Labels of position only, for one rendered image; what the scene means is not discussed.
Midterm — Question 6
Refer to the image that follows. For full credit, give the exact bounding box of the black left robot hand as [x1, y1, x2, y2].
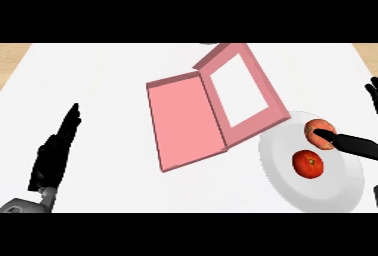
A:
[27, 102, 83, 193]

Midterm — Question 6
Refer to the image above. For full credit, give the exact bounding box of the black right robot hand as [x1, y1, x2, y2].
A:
[312, 76, 378, 208]

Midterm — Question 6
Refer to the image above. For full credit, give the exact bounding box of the red tomato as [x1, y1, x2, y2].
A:
[291, 149, 327, 180]

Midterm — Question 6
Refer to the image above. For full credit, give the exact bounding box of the white round plate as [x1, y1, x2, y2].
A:
[257, 110, 367, 214]

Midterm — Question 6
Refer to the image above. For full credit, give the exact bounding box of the pink cardboard box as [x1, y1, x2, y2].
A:
[145, 42, 293, 173]

